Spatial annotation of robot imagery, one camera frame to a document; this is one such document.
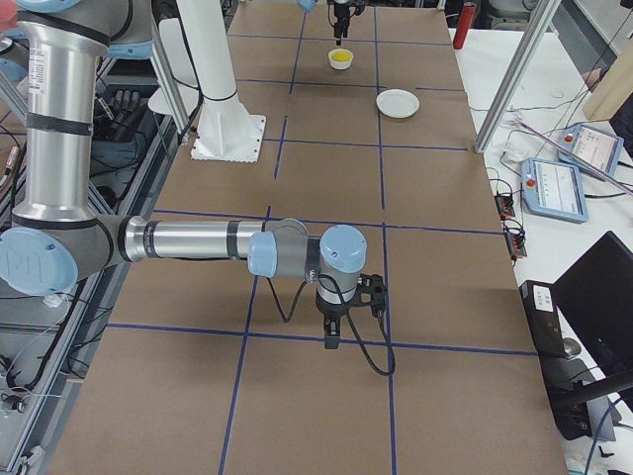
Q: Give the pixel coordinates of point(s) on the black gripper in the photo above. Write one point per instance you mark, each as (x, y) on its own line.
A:
(331, 311)
(340, 12)

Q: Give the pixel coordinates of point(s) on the yellow lemon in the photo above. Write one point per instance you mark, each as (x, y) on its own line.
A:
(341, 55)

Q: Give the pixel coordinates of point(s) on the white bowl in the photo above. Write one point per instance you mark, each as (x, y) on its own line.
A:
(340, 65)

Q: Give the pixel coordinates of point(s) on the white round plate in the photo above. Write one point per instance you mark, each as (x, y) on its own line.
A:
(397, 103)

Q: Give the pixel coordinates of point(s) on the red cylinder tube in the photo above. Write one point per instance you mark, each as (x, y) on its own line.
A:
(465, 21)

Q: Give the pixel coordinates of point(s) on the black computer box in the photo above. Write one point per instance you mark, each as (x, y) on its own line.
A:
(576, 398)

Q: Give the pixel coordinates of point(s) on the blue teach pendant near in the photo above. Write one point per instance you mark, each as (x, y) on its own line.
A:
(553, 189)

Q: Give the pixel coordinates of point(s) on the blue teach pendant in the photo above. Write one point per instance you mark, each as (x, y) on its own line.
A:
(553, 189)
(600, 149)

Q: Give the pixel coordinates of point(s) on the black laptop monitor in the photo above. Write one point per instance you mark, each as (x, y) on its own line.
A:
(595, 297)

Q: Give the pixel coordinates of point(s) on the wooden board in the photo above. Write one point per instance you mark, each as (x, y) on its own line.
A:
(612, 90)

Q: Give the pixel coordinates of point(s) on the blue teach pendant far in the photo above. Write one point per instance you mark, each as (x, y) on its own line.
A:
(600, 149)

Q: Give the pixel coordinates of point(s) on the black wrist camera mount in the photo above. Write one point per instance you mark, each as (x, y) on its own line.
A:
(371, 292)

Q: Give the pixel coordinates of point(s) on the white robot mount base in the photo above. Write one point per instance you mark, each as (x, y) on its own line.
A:
(225, 131)

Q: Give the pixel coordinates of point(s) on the aluminium frame post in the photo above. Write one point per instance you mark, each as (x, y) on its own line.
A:
(530, 40)

